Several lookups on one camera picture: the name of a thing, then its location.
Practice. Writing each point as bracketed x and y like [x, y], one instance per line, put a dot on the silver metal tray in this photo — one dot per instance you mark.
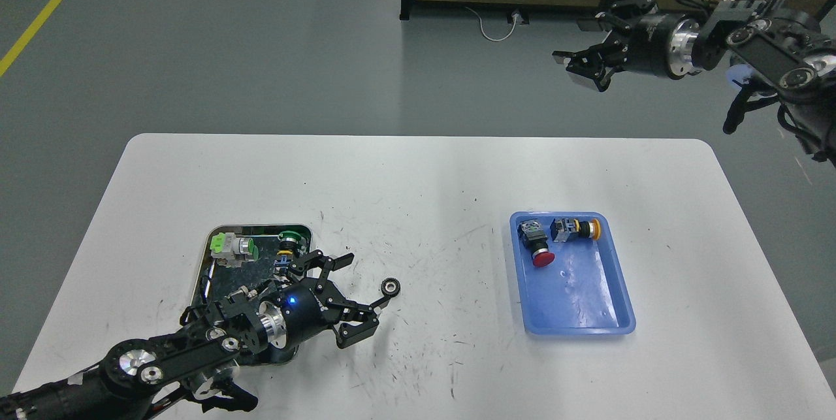
[214, 282]

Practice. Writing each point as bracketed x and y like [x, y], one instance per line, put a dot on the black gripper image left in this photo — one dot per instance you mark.
[293, 313]

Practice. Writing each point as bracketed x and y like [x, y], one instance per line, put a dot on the yellow push button switch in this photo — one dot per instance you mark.
[570, 229]

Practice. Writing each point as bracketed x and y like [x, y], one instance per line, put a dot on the red mushroom push button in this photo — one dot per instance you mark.
[534, 239]

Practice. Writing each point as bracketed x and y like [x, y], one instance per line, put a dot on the dark green push button switch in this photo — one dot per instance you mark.
[289, 246]

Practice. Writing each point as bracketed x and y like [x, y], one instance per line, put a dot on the blue plastic tray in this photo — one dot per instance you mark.
[582, 292]

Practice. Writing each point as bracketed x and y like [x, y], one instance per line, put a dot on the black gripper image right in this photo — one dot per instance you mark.
[650, 43]

